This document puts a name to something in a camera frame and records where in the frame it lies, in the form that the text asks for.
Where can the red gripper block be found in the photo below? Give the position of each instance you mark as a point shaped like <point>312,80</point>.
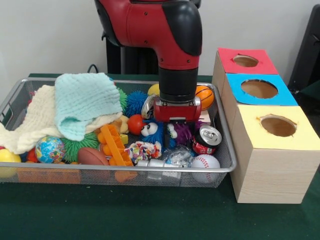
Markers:
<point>177,113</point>

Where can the mint waffle cloth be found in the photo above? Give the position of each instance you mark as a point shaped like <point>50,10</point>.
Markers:
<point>82,100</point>

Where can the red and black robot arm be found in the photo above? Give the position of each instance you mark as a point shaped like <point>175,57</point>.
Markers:
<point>155,27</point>

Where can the shallow silver mesh bin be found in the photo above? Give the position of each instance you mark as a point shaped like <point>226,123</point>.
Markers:
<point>100,177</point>

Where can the wooden box with three holes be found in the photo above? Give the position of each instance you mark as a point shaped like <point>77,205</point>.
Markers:
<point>270,175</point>

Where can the purple spiky rubber ball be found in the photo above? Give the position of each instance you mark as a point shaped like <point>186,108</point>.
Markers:
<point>183,133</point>

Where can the blue spiky toy with eyes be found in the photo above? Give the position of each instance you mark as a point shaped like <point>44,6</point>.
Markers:
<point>152,136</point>

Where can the white toy baseball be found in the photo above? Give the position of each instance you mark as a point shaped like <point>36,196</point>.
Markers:
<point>205,162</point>

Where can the orange toy basketball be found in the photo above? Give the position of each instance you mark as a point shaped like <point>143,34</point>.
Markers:
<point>207,97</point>

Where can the orange plastic building brick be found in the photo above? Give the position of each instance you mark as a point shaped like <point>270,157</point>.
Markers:
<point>116,147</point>

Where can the dark green table cloth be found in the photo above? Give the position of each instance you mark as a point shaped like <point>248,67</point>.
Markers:
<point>150,212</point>

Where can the brown toy football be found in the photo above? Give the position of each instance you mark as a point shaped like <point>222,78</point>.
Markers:
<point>92,156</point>

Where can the globe print ball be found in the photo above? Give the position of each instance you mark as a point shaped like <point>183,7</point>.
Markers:
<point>50,149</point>

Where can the dark green side-table cloth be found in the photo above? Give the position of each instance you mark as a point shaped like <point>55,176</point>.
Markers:
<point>312,91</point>

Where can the cream waffle cloth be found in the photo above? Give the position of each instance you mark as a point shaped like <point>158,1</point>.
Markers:
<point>32,125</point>

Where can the black upright panel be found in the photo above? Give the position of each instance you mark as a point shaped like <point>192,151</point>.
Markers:
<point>307,50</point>

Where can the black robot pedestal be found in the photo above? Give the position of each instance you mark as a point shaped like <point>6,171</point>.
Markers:
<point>135,62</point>

